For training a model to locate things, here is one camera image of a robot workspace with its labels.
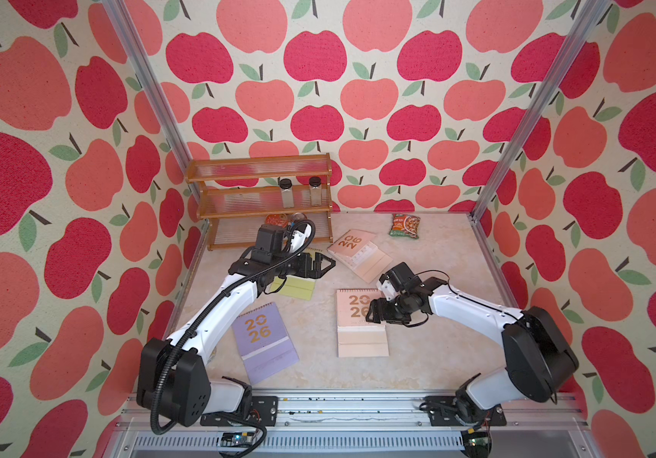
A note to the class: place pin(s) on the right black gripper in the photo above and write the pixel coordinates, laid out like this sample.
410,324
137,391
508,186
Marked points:
378,305

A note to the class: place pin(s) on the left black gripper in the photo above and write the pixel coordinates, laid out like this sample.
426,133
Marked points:
306,271

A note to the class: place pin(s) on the green 2026 calendar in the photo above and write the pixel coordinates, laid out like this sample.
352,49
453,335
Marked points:
293,287

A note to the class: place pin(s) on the pink 2026 calendar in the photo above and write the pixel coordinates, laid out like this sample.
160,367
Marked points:
357,338
356,249

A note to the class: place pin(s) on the purple 2026 calendar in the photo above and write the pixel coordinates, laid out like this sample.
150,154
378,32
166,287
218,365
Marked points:
264,343

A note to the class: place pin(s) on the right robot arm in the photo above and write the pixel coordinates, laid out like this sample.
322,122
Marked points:
538,359

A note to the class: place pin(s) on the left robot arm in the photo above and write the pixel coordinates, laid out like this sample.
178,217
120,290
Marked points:
173,382

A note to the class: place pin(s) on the flat red tin can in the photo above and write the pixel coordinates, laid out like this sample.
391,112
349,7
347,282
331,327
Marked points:
280,220

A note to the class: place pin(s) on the left glass spice jar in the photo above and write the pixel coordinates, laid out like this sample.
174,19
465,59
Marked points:
286,192

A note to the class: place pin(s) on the glass spice jar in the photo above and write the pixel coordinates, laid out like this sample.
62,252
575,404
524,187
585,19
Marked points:
286,192
315,184

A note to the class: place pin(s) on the right glass spice jar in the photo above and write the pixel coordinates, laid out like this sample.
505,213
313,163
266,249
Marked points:
315,184

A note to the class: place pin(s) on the green orange snack packet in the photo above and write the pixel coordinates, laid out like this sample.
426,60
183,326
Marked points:
406,226

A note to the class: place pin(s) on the wooden spice rack shelf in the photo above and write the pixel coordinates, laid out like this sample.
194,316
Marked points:
237,195

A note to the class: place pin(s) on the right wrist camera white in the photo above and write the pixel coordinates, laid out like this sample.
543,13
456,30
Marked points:
387,288

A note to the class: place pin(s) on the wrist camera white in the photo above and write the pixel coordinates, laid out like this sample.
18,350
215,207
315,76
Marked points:
300,234
387,288

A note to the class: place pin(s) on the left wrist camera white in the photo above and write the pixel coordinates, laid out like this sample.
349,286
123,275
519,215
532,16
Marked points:
300,234

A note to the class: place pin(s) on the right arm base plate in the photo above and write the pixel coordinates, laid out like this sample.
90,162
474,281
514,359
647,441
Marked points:
446,411

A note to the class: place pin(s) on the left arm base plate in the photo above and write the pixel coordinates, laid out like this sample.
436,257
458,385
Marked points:
261,410

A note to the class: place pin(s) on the aluminium front rail frame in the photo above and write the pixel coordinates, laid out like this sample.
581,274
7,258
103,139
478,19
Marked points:
362,423

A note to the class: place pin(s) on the left aluminium corner post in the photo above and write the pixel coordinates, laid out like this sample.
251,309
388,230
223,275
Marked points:
126,30

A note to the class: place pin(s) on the aluminium corner post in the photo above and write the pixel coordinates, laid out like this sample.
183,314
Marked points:
126,30
582,27

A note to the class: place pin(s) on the right aluminium corner post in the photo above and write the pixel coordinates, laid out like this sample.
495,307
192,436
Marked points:
582,27

